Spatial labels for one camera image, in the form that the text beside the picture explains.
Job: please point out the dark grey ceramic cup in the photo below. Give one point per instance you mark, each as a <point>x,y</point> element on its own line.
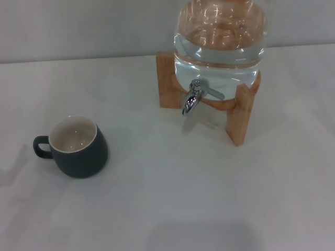
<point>86,159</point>

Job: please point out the chrome faucet tap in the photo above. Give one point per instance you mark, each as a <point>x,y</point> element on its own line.
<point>192,100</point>

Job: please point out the wooden jar stand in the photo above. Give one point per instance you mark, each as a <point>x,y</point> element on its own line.
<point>242,117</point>

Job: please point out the clear glass water jar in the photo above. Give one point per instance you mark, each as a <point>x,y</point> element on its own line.
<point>220,65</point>

